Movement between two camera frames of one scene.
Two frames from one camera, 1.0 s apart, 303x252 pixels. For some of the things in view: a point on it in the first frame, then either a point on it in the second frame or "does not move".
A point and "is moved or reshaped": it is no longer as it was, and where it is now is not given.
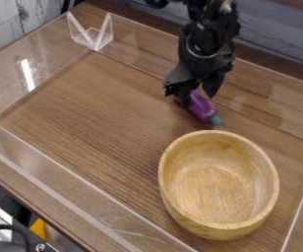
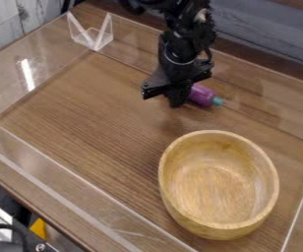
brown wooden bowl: [217, 184] does not move
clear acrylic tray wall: [72, 206] does not move
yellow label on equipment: [38, 228] does not move
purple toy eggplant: [201, 106] is moved or reshaped
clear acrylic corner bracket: [93, 37] does not move
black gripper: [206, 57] to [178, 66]
